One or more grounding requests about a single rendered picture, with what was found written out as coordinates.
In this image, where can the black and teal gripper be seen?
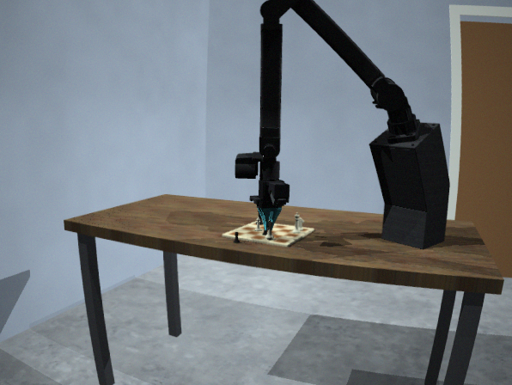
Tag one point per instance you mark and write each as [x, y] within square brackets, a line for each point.
[267, 210]

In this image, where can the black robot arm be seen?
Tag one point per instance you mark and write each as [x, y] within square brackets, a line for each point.
[403, 127]

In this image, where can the brown and cream chessboard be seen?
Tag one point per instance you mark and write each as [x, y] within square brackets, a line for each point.
[283, 235]

